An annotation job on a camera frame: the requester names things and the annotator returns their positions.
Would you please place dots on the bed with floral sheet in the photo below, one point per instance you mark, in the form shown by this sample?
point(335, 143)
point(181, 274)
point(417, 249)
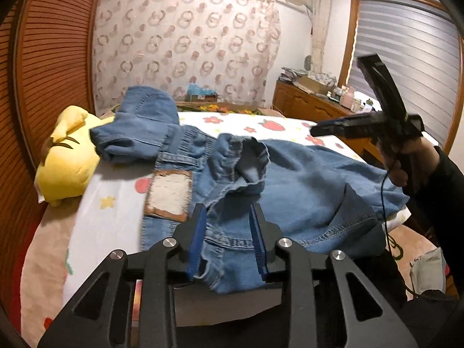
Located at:
point(108, 232)

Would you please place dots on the grey striped window blind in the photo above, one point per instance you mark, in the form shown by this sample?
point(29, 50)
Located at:
point(409, 61)

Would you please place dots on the wooden cabinet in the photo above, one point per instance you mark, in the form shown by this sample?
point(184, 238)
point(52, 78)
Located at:
point(311, 105)

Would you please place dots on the circle patterned curtain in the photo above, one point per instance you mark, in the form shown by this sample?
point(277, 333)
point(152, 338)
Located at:
point(185, 40)

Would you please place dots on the blue denim pants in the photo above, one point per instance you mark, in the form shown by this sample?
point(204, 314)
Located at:
point(301, 195)
point(137, 130)

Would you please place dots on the open flat cardboard box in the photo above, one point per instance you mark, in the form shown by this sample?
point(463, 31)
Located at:
point(313, 85)

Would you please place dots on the yellow plush toy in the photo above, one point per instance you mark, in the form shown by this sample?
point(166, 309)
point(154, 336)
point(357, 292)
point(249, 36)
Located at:
point(65, 166)

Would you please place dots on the person's right hand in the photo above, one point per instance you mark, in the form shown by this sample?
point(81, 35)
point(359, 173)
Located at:
point(417, 156)

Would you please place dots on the person's right forearm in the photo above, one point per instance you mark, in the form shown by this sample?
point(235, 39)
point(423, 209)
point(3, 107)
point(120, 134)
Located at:
point(442, 195)

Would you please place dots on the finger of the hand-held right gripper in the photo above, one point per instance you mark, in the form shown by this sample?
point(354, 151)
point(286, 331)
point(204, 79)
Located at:
point(384, 83)
point(344, 126)

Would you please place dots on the wrapped air conditioner pipe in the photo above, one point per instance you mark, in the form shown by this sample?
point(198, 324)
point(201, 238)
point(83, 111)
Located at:
point(322, 25)

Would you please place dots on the green floral blanket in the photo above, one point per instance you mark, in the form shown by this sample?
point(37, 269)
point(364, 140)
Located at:
point(224, 107)

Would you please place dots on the pink bottle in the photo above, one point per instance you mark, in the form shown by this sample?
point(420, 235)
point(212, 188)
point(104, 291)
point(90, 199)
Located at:
point(348, 98)

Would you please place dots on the cardboard box with blue cloth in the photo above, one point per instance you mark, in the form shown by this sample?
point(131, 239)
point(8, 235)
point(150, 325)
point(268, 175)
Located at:
point(201, 93)

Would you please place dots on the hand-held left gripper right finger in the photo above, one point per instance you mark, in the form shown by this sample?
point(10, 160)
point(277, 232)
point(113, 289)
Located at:
point(258, 243)

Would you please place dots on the folded blue denim pants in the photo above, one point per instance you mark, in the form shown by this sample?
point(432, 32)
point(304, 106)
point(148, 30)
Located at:
point(137, 130)

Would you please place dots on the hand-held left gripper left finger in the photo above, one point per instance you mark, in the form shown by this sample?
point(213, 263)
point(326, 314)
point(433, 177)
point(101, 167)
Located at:
point(196, 243)

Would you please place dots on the wooden louvered wardrobe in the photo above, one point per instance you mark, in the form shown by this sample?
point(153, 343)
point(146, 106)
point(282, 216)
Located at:
point(47, 61)

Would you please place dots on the pink patterned rug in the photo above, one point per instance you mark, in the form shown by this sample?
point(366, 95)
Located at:
point(417, 235)

